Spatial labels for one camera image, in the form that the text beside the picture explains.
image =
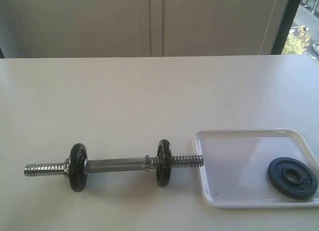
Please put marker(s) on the chrome threaded dumbbell bar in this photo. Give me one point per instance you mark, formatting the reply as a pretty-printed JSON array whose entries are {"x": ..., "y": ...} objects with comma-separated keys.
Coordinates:
[{"x": 114, "y": 165}]

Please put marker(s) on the chrome collar nut right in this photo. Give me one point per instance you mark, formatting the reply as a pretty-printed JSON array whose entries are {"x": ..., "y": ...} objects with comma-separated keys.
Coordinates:
[{"x": 147, "y": 165}]

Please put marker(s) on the black weight plate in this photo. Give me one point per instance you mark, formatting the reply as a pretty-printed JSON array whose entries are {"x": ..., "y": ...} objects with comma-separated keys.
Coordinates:
[
  {"x": 77, "y": 176},
  {"x": 292, "y": 178},
  {"x": 163, "y": 170}
]

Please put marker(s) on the chrome collar nut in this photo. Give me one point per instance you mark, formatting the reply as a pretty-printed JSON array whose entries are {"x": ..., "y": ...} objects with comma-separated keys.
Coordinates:
[
  {"x": 147, "y": 165},
  {"x": 66, "y": 168}
]

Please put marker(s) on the black window frame post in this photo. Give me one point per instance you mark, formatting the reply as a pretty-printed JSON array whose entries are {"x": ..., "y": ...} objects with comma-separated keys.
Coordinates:
[{"x": 285, "y": 26}]

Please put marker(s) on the white plastic tray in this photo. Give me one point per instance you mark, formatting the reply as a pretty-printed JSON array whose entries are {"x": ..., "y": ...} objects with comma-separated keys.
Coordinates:
[{"x": 234, "y": 174}]

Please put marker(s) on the chrome collar nut left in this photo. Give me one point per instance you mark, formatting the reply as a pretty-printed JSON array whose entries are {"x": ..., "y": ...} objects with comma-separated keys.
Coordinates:
[{"x": 66, "y": 168}]

